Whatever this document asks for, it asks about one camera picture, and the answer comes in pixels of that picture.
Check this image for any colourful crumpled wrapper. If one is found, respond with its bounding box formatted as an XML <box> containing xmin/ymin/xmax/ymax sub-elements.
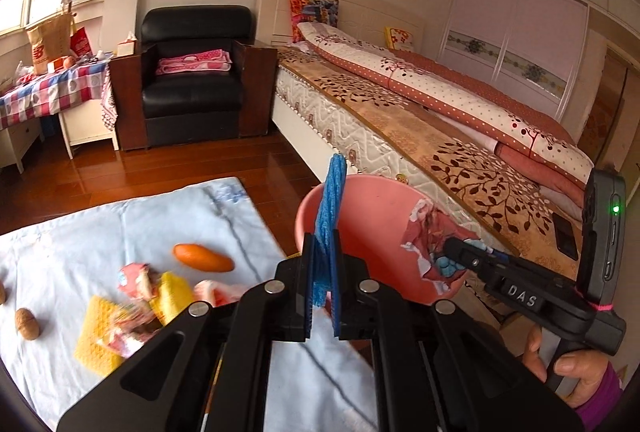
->
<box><xmin>102</xmin><ymin>302</ymin><xmax>164</xmax><ymax>359</ymax></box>

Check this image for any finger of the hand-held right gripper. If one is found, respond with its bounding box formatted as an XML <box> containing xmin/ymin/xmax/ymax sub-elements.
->
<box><xmin>442</xmin><ymin>235</ymin><xmax>510</xmax><ymax>272</ymax></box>

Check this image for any white drawer cabinet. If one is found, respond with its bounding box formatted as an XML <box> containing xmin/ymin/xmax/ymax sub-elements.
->
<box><xmin>0</xmin><ymin>114</ymin><xmax>44</xmax><ymax>174</ymax></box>

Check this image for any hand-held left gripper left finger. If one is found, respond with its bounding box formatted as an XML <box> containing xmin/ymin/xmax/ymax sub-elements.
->
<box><xmin>56</xmin><ymin>232</ymin><xmax>333</xmax><ymax>432</ymax></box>

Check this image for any pink folded blanket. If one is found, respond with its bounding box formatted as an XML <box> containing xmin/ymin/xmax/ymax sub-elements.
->
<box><xmin>155</xmin><ymin>49</ymin><xmax>234</xmax><ymax>77</ymax></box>

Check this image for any pink plastic basin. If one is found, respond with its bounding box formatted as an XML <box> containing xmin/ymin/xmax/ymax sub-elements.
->
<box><xmin>295</xmin><ymin>174</ymin><xmax>469</xmax><ymax>306</ymax></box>

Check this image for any yellow printed pillow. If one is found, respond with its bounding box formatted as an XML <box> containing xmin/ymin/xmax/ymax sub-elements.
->
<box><xmin>383</xmin><ymin>26</ymin><xmax>419</xmax><ymax>53</ymax></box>

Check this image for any black phone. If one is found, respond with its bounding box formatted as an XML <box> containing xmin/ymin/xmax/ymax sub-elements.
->
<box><xmin>552</xmin><ymin>213</ymin><xmax>584</xmax><ymax>261</ymax></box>

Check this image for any person's right hand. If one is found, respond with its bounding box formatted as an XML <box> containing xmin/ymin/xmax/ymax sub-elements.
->
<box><xmin>522</xmin><ymin>325</ymin><xmax>611</xmax><ymax>409</ymax></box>

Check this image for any orange carrot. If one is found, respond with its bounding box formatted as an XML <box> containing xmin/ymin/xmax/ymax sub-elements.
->
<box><xmin>173</xmin><ymin>243</ymin><xmax>235</xmax><ymax>273</ymax></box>

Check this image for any white bed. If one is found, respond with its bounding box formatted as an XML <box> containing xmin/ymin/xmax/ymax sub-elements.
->
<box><xmin>255</xmin><ymin>0</ymin><xmax>601</xmax><ymax>285</ymax></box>

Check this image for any black leather armchair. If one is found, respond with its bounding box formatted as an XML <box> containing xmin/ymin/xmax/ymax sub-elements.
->
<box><xmin>109</xmin><ymin>5</ymin><xmax>279</xmax><ymax>152</ymax></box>

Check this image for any white wardrobe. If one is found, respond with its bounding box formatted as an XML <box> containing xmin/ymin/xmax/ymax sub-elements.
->
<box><xmin>439</xmin><ymin>0</ymin><xmax>640</xmax><ymax>173</ymax></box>

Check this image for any blue scouring cloth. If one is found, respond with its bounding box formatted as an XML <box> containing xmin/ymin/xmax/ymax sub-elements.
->
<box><xmin>312</xmin><ymin>153</ymin><xmax>349</xmax><ymax>313</ymax></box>

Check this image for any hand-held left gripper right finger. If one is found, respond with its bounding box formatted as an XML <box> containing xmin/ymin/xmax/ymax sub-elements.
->
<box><xmin>327</xmin><ymin>229</ymin><xmax>585</xmax><ymax>432</ymax></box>

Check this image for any brown leaf print bedspread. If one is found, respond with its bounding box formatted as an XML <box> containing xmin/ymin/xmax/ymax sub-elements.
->
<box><xmin>277</xmin><ymin>44</ymin><xmax>587</xmax><ymax>284</ymax></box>

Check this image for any pink folded quilt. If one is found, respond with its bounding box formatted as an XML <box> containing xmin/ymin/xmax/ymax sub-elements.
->
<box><xmin>494</xmin><ymin>143</ymin><xmax>589</xmax><ymax>214</ymax></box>

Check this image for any pink printed snack wrapper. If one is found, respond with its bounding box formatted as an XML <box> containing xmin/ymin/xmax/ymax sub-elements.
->
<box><xmin>400</xmin><ymin>201</ymin><xmax>482</xmax><ymax>299</ymax></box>

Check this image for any checked tablecloth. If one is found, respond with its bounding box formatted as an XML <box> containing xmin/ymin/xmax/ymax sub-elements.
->
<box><xmin>0</xmin><ymin>57</ymin><xmax>119</xmax><ymax>131</ymax></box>

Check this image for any person's right forearm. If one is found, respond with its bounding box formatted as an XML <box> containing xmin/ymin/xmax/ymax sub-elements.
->
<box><xmin>574</xmin><ymin>361</ymin><xmax>627</xmax><ymax>431</ymax></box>

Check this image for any wooden door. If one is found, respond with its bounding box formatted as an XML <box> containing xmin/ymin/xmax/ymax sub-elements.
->
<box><xmin>575</xmin><ymin>29</ymin><xmax>640</xmax><ymax>173</ymax></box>

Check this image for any white red dotted quilt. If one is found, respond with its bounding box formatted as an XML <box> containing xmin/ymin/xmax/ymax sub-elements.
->
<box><xmin>297</xmin><ymin>20</ymin><xmax>596</xmax><ymax>179</ymax></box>

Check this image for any white table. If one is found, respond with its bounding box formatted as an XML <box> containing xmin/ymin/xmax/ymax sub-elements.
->
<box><xmin>57</xmin><ymin>104</ymin><xmax>121</xmax><ymax>161</ymax></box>

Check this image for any pink white crumpled wrapper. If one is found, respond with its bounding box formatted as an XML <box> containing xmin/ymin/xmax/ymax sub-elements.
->
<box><xmin>193</xmin><ymin>280</ymin><xmax>247</xmax><ymax>309</ymax></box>

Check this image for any light blue cloth mat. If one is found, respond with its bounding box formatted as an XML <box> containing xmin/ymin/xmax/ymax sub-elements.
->
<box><xmin>0</xmin><ymin>176</ymin><xmax>383</xmax><ymax>432</ymax></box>

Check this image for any brown paper bag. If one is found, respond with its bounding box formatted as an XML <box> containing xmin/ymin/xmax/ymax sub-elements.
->
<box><xmin>25</xmin><ymin>11</ymin><xmax>75</xmax><ymax>76</ymax></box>

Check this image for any red bag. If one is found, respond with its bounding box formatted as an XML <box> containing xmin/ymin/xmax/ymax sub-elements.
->
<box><xmin>70</xmin><ymin>27</ymin><xmax>91</xmax><ymax>58</ymax></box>

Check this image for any yellow waffle sponge cloth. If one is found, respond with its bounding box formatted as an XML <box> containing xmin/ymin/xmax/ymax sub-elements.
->
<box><xmin>73</xmin><ymin>295</ymin><xmax>151</xmax><ymax>376</ymax></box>

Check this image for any colourful printed pillow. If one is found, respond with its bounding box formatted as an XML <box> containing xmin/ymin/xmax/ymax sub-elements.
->
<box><xmin>288</xmin><ymin>0</ymin><xmax>340</xmax><ymax>44</ymax></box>

